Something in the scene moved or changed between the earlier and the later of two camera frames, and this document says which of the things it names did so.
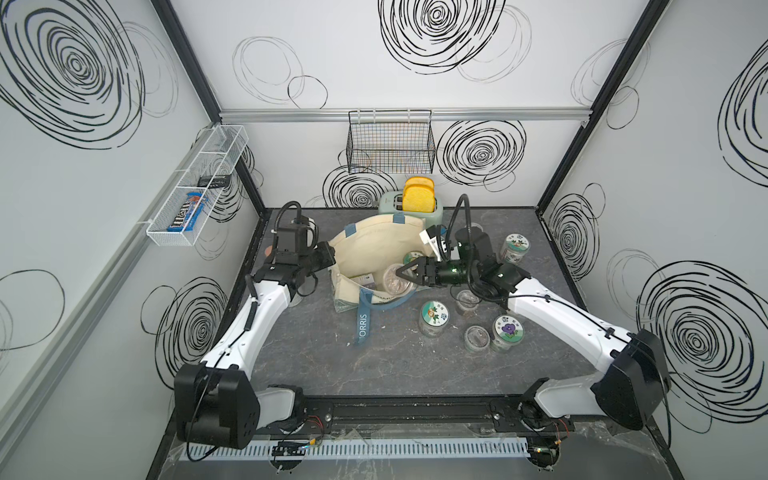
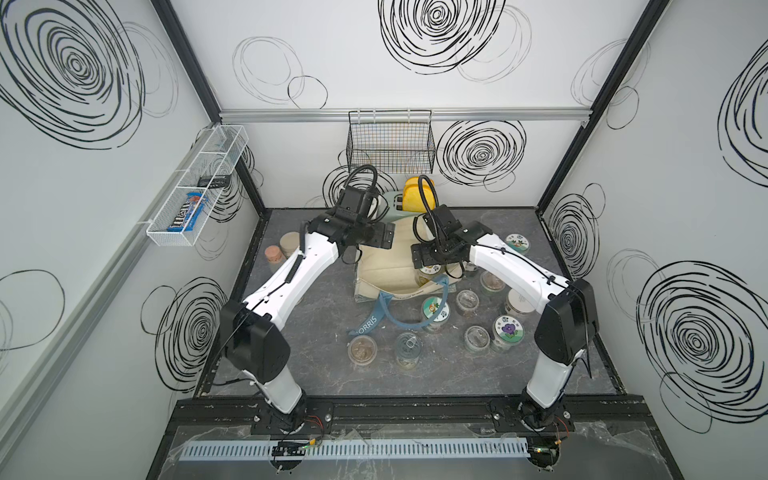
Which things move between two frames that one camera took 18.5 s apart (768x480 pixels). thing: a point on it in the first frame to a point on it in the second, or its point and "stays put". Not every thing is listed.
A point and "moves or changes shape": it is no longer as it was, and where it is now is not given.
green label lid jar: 515,247 stays put
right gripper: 427,267 to 425,254
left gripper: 326,257 to 375,240
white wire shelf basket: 181,216 stays put
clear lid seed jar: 466,303 stays put
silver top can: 366,281 to 407,350
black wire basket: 390,142 stays put
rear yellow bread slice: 419,180 stays put
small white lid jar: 507,332 stays put
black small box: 222,180 stays put
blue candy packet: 185,212 stays put
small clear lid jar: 476,338 stays put
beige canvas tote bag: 359,257 moves or changes shape
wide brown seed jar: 394,284 to 362,350
